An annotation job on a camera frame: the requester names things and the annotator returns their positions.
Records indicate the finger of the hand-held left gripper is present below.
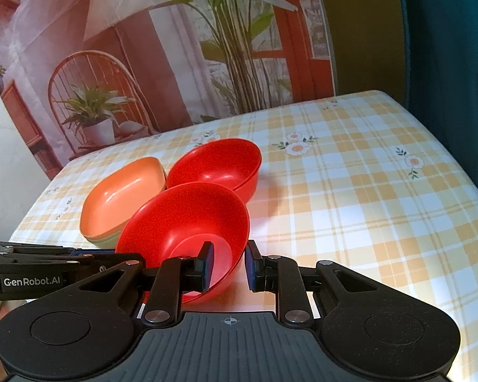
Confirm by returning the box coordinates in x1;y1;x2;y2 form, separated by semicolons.
0;241;118;265

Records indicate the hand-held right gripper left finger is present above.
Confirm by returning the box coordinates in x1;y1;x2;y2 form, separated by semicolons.
75;241;216;328

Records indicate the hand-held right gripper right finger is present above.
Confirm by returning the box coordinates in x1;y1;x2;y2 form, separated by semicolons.
244;240;384;326

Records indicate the red bowl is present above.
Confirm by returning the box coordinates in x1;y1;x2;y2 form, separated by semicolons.
115;182;251;302
166;138;262;203

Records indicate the green square plate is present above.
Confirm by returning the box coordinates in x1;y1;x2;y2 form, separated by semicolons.
83;231;125;250

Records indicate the orange square plate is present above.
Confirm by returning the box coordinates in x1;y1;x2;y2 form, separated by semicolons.
81;157;168;241

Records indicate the checkered floral tablecloth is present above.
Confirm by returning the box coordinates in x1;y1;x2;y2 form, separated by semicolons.
8;89;478;382

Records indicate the teal curtain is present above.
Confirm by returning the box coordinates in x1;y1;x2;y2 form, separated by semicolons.
394;0;478;211

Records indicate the printed wall cloth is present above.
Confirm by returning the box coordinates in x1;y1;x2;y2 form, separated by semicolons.
0;0;339;181

